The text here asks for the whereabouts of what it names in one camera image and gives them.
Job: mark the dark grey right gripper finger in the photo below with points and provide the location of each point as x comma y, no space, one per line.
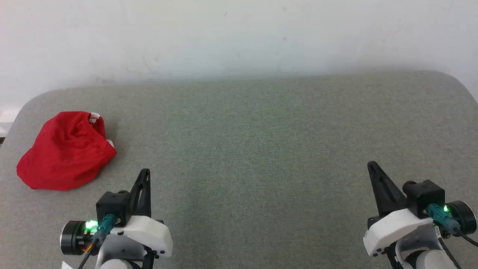
386,194

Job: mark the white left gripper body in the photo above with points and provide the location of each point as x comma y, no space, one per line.
149,235

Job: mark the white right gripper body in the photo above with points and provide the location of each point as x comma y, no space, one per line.
396,228

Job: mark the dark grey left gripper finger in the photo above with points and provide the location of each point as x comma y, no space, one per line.
145,194

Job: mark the red shorts with white stripe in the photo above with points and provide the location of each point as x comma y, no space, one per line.
63,153

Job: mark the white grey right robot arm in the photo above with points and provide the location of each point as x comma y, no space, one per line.
433,261

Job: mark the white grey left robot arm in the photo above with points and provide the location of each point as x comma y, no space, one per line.
117,265

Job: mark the grey-green fabric sofa seat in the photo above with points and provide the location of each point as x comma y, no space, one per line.
254,149

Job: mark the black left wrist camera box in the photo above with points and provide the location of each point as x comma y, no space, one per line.
112,205

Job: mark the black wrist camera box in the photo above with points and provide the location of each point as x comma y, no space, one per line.
425,196
112,205

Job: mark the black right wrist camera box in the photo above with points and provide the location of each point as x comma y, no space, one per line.
425,196

